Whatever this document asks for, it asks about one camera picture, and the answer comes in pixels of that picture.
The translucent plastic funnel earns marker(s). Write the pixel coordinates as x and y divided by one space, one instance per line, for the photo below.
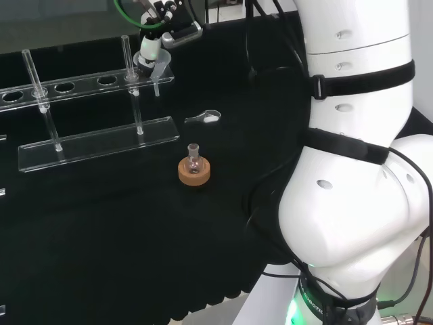
160 69

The glass weighing funnel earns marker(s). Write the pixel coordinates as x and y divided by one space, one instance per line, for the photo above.
206 117

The clear acrylic funnel stand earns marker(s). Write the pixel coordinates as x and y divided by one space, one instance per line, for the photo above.
98 135

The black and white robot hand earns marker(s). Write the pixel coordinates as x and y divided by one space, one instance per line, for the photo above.
159 30

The black bench cloth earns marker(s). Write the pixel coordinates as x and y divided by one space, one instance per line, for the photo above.
135 220

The small glass round-bottom flask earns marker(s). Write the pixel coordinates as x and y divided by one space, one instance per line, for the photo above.
193 162

